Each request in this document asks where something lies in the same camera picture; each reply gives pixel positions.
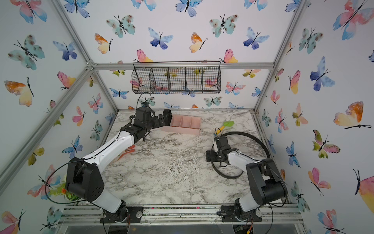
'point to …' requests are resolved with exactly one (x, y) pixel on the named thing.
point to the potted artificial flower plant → (61, 190)
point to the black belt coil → (240, 132)
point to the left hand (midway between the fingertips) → (158, 117)
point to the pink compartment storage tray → (184, 124)
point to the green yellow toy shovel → (228, 124)
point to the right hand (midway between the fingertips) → (213, 154)
